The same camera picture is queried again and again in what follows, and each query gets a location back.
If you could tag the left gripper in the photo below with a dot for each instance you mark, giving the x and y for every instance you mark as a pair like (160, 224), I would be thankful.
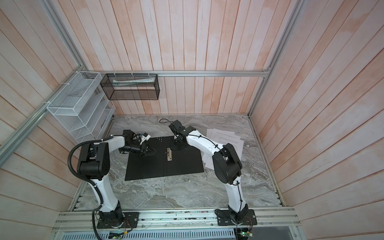
(144, 150)

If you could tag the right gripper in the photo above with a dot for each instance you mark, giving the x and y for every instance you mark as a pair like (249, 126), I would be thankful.
(173, 146)

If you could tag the blue folder black inside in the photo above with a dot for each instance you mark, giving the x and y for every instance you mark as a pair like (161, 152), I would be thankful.
(165, 162)

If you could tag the printed paper sheet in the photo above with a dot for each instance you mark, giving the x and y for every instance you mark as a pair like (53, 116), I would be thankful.
(208, 161)

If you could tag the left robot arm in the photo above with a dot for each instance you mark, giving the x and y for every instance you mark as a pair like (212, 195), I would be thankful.
(94, 166)

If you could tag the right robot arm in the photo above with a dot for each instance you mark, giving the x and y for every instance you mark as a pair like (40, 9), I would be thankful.
(227, 168)

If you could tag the lower white paper sheets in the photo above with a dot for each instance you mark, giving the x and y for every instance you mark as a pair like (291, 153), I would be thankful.
(225, 137)

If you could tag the black mesh basket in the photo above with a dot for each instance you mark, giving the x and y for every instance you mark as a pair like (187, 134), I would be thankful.
(134, 93)

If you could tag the papers in black basket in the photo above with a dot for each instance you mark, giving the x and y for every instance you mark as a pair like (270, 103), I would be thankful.
(145, 82)

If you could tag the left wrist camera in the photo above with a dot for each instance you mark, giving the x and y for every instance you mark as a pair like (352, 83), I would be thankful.
(145, 137)

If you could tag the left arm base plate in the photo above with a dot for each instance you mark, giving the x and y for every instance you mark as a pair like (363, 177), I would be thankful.
(118, 220)

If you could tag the white wire mesh shelf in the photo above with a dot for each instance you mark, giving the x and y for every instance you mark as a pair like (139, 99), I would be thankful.
(84, 113)

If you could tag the aluminium frame bar back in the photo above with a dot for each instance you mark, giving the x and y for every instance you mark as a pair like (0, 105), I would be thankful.
(194, 73)

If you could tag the aluminium frame bar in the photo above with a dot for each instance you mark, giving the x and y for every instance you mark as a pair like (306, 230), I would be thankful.
(297, 10)
(194, 73)
(20, 135)

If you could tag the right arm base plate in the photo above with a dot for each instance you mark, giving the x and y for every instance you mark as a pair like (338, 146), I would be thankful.
(230, 218)

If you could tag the aluminium front rail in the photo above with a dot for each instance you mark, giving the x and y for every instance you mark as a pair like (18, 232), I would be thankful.
(170, 219)

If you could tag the aluminium frame bar left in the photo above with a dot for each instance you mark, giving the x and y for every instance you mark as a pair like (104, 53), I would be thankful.
(20, 135)

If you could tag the aluminium frame bar right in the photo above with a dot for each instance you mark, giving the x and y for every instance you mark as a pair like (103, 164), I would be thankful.
(297, 10)

